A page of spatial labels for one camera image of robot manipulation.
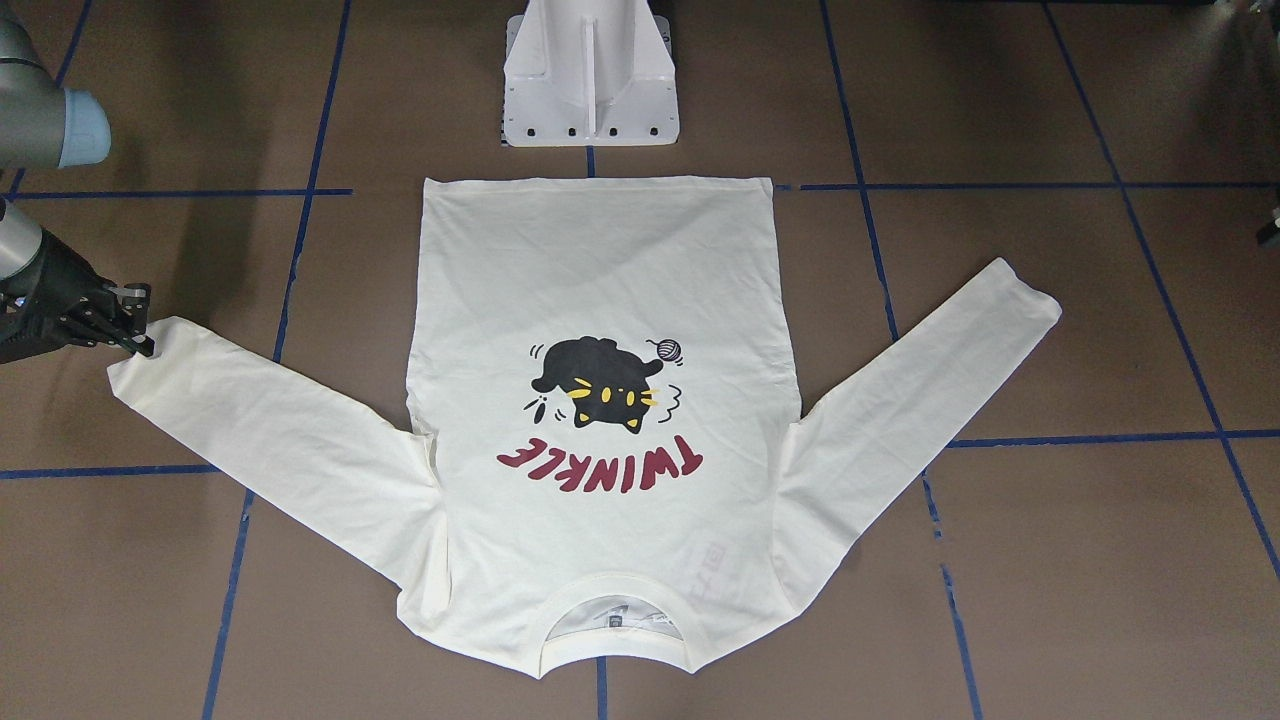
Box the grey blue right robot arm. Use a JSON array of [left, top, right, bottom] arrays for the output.
[[1, 1, 154, 363]]

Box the cream long-sleeve cat shirt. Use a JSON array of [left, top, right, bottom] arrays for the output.
[[108, 176, 1061, 678]]

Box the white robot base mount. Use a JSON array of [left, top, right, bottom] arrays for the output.
[[500, 1, 681, 149]]

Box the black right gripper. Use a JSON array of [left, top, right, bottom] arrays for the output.
[[1, 232, 155, 363]]

